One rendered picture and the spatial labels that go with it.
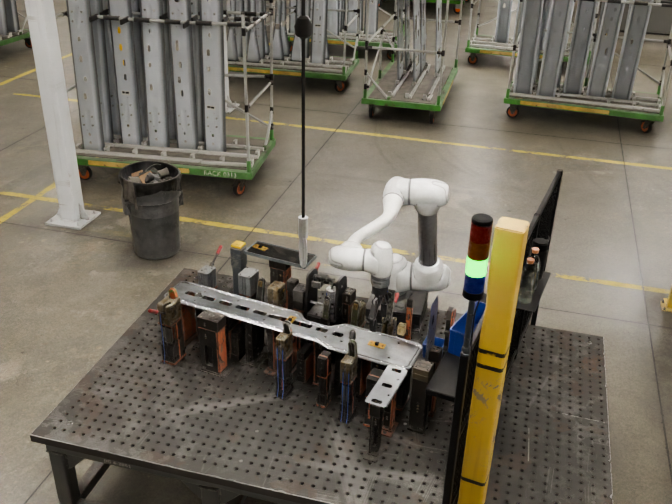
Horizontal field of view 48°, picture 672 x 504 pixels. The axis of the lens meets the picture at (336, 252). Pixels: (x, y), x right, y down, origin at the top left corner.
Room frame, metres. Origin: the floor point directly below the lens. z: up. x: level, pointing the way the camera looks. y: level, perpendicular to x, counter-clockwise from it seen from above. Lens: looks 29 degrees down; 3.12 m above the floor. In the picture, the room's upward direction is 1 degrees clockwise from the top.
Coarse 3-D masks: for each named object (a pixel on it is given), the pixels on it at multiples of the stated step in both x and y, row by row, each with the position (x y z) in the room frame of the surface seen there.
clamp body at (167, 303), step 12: (168, 300) 3.24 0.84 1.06; (168, 312) 3.18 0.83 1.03; (180, 312) 3.26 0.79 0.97; (168, 324) 3.18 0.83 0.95; (180, 324) 3.26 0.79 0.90; (168, 336) 3.20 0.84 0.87; (180, 336) 3.25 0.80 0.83; (168, 348) 3.19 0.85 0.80; (180, 348) 3.24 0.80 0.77; (168, 360) 3.20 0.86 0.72; (180, 360) 3.22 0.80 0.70
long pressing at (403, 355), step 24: (192, 288) 3.46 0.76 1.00; (240, 312) 3.24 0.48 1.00; (264, 312) 3.25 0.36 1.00; (288, 312) 3.25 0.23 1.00; (312, 336) 3.04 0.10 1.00; (336, 336) 3.05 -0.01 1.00; (360, 336) 3.05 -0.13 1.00; (384, 336) 3.06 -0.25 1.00; (384, 360) 2.86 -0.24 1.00; (408, 360) 2.87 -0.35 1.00
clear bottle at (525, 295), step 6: (528, 258) 2.73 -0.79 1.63; (528, 264) 2.72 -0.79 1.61; (522, 270) 2.73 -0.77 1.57; (528, 270) 2.71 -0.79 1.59; (534, 270) 2.71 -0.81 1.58; (522, 276) 2.71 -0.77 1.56; (528, 276) 2.70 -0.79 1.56; (534, 276) 2.70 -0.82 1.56; (522, 282) 2.71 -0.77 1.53; (528, 282) 2.70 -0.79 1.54; (534, 282) 2.71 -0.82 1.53; (522, 288) 2.71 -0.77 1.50; (528, 288) 2.70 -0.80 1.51; (522, 294) 2.70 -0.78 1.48; (528, 294) 2.70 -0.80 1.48; (522, 300) 2.70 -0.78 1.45; (528, 300) 2.70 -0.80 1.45
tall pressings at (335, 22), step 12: (312, 0) 12.58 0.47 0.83; (336, 0) 12.52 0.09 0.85; (348, 0) 12.73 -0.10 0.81; (360, 0) 12.74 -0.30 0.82; (372, 0) 12.63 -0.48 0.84; (336, 12) 12.50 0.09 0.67; (348, 12) 12.70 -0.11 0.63; (360, 12) 12.91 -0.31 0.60; (372, 12) 12.62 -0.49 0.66; (336, 24) 12.49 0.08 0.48; (360, 24) 12.90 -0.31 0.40; (372, 24) 12.60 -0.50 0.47
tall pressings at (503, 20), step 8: (504, 0) 12.36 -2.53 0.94; (512, 0) 12.25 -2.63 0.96; (504, 8) 12.35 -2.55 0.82; (504, 16) 12.33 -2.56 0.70; (520, 16) 12.27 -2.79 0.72; (496, 24) 12.28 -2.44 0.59; (504, 24) 12.32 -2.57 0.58; (520, 24) 12.26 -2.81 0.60; (496, 32) 12.27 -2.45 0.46; (504, 32) 12.31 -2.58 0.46; (544, 32) 11.92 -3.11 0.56; (496, 40) 12.29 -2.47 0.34; (504, 40) 12.30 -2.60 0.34; (544, 40) 11.84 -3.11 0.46
